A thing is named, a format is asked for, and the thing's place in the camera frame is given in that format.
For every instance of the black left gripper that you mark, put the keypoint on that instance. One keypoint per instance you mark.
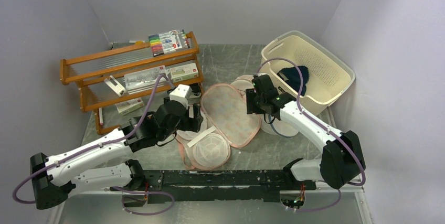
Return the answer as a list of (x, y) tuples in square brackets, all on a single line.
[(192, 123)]

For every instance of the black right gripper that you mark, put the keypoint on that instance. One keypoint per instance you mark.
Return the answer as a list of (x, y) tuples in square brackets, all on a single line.
[(252, 108)]

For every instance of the dark blue lace bra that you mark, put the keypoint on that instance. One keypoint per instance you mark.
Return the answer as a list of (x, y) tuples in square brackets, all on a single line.
[(292, 78)]

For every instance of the floral mesh laundry bag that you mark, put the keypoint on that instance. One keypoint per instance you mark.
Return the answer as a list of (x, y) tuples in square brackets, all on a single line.
[(226, 125)]

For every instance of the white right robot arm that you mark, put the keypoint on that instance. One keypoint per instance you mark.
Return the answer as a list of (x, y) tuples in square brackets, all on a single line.
[(341, 154)]

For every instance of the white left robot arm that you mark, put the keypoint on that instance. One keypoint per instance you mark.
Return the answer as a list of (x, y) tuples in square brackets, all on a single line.
[(77, 171)]

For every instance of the white mesh bag beige zipper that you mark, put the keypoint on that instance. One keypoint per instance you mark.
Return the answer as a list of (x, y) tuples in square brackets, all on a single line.
[(242, 83)]

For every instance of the white mesh bag grey zipper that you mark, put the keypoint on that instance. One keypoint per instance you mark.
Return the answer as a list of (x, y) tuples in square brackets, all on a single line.
[(277, 127)]

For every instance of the cream plastic laundry basket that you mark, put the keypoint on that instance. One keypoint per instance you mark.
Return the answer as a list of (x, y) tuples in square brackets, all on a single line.
[(329, 76)]

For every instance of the small green staples box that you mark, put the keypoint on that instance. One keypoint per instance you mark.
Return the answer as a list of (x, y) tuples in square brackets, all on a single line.
[(125, 107)]

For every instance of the black white stapler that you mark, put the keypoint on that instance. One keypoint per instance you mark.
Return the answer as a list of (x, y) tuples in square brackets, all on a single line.
[(196, 92)]

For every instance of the grey printed flat box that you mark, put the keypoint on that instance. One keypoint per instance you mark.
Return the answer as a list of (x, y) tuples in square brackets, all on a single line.
[(144, 78)]

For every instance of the green white staples box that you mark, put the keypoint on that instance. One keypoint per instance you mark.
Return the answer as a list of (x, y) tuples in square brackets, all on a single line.
[(184, 72)]

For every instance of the white red pen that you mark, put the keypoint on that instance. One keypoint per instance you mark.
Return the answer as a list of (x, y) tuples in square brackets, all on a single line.
[(100, 116)]

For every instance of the white clip tool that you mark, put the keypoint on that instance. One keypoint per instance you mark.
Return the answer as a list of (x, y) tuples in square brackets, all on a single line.
[(115, 86)]

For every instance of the orange wooden shelf rack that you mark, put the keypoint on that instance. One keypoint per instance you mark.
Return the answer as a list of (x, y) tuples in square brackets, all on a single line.
[(124, 74)]

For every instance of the colour marker pen pack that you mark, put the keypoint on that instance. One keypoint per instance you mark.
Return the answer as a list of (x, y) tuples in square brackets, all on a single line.
[(169, 42)]

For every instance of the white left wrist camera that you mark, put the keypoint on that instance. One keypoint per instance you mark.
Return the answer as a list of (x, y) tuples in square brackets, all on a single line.
[(181, 94)]

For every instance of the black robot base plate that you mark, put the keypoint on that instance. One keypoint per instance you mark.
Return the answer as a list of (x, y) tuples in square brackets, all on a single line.
[(267, 185)]

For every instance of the aluminium frame rail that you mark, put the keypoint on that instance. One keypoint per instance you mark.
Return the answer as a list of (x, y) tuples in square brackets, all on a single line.
[(322, 205)]

